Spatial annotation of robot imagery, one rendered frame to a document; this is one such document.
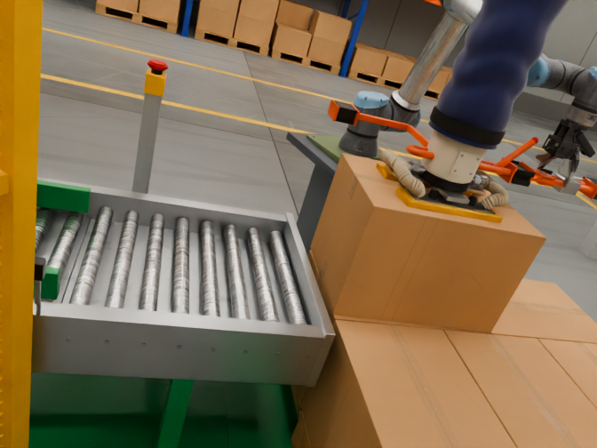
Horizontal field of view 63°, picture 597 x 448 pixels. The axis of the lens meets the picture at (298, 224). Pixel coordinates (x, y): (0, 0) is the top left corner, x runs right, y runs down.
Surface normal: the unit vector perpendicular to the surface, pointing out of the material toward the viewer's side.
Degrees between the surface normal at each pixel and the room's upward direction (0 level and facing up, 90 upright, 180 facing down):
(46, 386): 0
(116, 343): 90
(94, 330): 90
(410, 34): 90
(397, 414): 0
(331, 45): 90
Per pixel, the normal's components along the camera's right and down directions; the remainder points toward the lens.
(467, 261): 0.15, 0.50
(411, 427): 0.27, -0.85
